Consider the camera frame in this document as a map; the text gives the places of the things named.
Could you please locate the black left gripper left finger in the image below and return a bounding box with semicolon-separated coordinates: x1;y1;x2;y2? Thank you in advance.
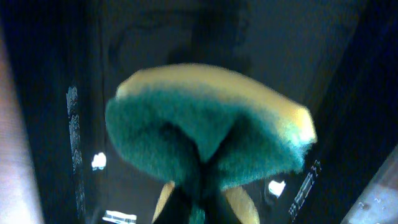
152;183;195;224

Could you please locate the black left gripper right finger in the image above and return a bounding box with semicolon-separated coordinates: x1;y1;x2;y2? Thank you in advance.
205;190;242;224

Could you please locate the green and yellow sponge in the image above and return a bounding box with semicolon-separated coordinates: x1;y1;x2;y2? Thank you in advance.
105;63;317;223

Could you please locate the dark brown serving tray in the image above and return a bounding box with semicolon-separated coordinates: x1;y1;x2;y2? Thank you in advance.
341;147;398;224

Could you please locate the black small tray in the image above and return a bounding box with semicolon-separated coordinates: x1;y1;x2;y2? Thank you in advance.
1;1;397;223

